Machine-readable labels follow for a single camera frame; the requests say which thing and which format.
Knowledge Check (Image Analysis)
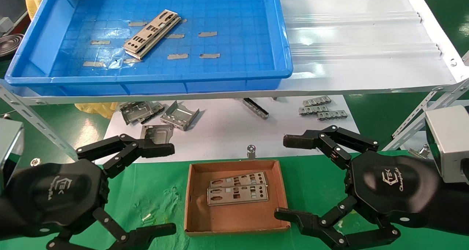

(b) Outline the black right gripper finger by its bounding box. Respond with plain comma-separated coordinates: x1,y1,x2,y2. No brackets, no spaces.
283,125,380,170
274,196,401,250

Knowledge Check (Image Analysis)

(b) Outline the long grey metal channel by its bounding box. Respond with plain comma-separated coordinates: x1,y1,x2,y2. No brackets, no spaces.
240,98,270,120

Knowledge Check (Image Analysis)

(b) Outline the black round disc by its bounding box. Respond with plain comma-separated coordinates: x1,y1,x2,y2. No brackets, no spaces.
0,33,25,58

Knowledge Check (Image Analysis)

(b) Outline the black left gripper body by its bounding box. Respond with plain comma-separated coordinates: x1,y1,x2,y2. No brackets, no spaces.
13,159,108,239

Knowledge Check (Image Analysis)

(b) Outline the grey bracket with raised walls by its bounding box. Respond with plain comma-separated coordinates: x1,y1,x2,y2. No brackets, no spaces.
160,100,200,131

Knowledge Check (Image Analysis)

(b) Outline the small toothed metal strip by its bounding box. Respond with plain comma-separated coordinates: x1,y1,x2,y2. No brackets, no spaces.
303,96,332,107
299,105,329,116
317,110,348,121

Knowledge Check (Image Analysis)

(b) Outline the metal I/O shield plate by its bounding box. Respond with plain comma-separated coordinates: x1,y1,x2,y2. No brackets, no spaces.
209,171,268,188
126,17,182,60
122,10,180,54
207,184,269,206

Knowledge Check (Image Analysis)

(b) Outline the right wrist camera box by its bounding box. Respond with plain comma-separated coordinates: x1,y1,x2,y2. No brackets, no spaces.
424,104,469,184

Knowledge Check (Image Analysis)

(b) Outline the white metal rack shelf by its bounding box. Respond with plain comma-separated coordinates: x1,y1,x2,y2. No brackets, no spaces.
0,0,469,106

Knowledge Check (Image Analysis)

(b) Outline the blue plastic tray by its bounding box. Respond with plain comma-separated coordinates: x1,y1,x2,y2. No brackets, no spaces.
4,0,293,96

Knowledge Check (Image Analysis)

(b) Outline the brown cardboard box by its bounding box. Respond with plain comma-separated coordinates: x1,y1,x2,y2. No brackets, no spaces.
184,159,291,236

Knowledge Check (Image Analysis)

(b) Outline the grey sheet metal bracket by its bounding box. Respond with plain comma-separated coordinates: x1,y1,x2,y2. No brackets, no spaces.
119,101,156,126
141,103,166,124

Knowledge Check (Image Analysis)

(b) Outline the green cloth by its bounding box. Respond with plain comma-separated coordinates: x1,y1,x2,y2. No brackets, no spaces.
0,151,469,250

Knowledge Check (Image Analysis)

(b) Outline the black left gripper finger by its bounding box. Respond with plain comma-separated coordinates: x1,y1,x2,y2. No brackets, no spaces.
76,134,176,179
46,207,177,250

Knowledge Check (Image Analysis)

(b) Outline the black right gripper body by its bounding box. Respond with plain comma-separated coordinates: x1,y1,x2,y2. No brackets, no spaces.
346,151,440,229

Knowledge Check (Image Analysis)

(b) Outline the grey slotted angle brace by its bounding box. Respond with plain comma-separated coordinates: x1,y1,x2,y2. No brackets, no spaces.
0,83,80,162
381,78,469,151
391,91,440,139

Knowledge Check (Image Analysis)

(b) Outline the flat grey metal bracket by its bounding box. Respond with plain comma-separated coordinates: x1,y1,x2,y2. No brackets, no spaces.
140,124,174,145

